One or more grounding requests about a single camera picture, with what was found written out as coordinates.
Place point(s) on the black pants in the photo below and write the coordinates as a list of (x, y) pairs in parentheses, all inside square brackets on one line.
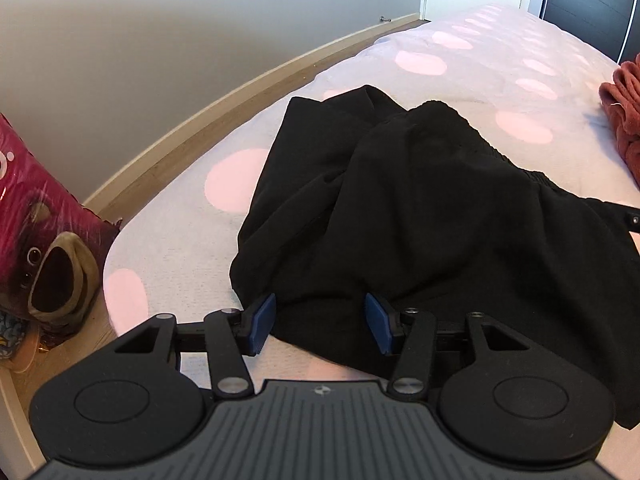
[(425, 200)]

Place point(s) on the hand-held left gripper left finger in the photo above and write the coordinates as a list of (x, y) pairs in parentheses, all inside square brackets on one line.
[(262, 322)]

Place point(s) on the pink bear cushion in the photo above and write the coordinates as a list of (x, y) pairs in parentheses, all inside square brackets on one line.
[(30, 200)]

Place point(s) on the blue patterned object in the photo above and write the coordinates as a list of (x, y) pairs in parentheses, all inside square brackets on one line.
[(10, 335)]

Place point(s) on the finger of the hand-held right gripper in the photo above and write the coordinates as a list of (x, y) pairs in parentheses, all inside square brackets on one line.
[(631, 219)]

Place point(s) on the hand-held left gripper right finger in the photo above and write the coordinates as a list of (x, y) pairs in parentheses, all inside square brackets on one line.
[(380, 322)]

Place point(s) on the folded red-brown cloth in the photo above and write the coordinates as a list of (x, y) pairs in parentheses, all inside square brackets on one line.
[(625, 110)]

